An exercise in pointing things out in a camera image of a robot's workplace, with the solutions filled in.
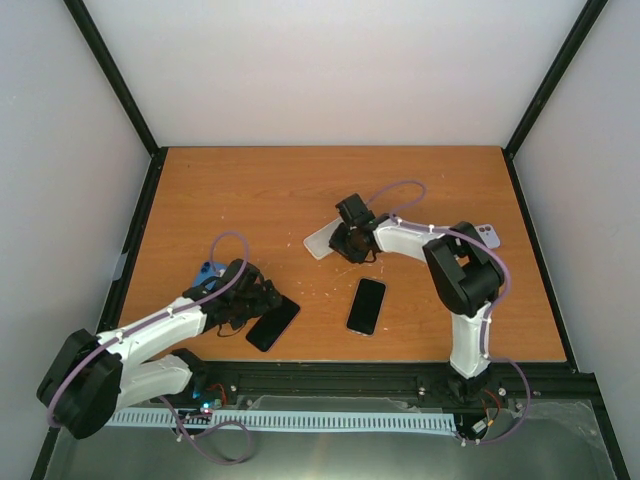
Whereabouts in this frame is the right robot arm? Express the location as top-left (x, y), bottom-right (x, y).
top-left (328, 194), bottom-right (512, 380)

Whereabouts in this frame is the black left frame post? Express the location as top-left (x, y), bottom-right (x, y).
top-left (63, 0), bottom-right (161, 151)

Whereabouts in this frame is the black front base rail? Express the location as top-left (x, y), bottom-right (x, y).
top-left (189, 360), bottom-right (599, 414)

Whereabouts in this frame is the beige silicone phone case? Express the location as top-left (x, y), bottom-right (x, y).
top-left (303, 218), bottom-right (342, 261)

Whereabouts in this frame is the black smartphone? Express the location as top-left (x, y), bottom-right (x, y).
top-left (245, 296), bottom-right (301, 353)
top-left (346, 278), bottom-right (387, 336)

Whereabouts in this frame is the blue smartphone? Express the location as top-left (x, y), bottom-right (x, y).
top-left (192, 261), bottom-right (227, 290)

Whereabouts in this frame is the light blue cable duct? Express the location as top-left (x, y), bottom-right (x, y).
top-left (107, 407), bottom-right (458, 436)

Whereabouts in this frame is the lilac phone case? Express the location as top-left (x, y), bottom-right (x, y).
top-left (475, 224), bottom-right (501, 250)

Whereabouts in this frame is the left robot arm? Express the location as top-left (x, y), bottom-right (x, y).
top-left (36, 259), bottom-right (285, 439)

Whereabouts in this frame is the black frame post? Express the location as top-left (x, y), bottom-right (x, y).
top-left (63, 0), bottom-right (161, 151)
top-left (503, 0), bottom-right (609, 154)

